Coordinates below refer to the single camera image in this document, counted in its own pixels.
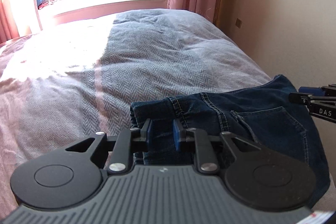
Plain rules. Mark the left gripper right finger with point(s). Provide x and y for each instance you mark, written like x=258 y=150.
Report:
x=180 y=137

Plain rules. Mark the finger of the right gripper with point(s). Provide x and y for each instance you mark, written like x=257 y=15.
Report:
x=311 y=90
x=304 y=98

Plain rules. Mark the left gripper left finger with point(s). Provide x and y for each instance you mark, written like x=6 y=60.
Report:
x=144 y=139

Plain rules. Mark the dark blue denim jeans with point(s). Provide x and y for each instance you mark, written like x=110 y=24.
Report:
x=262 y=114

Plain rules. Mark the pink grey herringbone bedspread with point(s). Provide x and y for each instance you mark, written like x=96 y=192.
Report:
x=81 y=77

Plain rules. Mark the wall socket plate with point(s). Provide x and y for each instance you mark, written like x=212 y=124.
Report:
x=238 y=23

